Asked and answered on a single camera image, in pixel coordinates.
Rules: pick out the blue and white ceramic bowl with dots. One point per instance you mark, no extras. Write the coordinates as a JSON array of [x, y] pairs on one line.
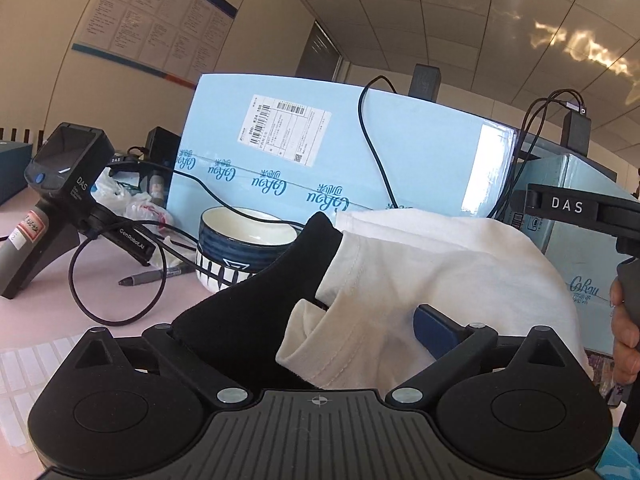
[[233, 246]]

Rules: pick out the white plastic bag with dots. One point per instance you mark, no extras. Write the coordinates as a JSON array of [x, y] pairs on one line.
[[118, 198]]

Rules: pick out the black power adapter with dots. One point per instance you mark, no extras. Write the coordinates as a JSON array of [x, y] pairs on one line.
[[576, 130]]

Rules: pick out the grey marker pen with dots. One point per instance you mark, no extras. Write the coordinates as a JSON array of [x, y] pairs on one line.
[[148, 277]]

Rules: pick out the wall notice board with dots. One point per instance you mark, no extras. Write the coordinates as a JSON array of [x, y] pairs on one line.
[[176, 40]]

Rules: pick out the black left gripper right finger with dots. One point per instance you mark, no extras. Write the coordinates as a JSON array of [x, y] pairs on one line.
[[459, 353]]

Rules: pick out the white and black t-shirt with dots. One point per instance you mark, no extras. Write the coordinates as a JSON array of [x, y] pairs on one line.
[[335, 311]]

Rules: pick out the black handheld scanner device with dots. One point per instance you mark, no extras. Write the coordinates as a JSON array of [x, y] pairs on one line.
[[63, 173]]

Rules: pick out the small light blue box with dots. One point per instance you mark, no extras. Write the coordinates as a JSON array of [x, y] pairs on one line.
[[291, 147]]

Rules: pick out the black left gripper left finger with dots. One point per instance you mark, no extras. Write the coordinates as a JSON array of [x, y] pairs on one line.
[[182, 363]]

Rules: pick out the small black speaker box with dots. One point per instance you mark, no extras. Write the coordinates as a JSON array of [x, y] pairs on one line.
[[425, 83]]

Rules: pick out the operator right hand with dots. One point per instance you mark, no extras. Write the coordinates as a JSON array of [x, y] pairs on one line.
[[626, 339]]

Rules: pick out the large light blue box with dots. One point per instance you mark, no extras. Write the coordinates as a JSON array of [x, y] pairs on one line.
[[586, 260]]

